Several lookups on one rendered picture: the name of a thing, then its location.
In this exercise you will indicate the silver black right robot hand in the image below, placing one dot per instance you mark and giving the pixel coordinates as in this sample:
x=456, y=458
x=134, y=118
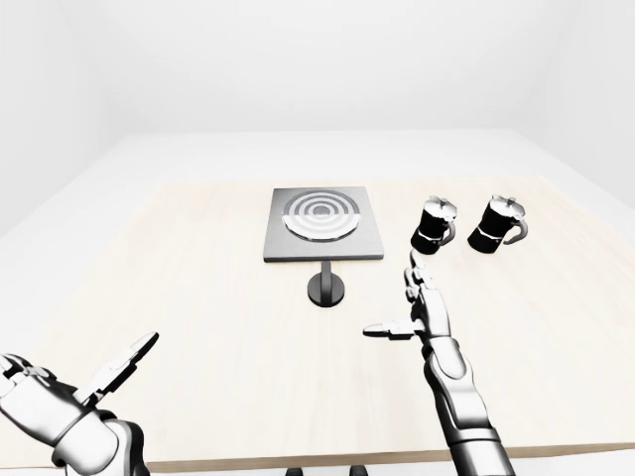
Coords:
x=432, y=310

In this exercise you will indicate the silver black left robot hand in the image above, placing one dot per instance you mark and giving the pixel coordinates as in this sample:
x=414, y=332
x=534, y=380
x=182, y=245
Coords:
x=37, y=404

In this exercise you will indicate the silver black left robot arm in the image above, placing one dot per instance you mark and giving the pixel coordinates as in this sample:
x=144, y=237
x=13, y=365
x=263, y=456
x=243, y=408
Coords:
x=101, y=446

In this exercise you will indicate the round black stove knob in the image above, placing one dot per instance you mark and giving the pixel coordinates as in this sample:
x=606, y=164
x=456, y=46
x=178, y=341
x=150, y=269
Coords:
x=327, y=288

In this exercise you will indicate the flat dark stove plate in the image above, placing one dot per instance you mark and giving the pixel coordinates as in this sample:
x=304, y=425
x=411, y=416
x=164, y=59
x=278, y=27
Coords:
x=322, y=224

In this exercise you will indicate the black moka pot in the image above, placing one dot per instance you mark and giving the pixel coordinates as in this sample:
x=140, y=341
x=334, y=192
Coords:
x=496, y=225
x=433, y=225

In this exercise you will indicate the small dark shape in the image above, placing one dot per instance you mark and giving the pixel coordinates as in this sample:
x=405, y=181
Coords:
x=293, y=471
x=357, y=471

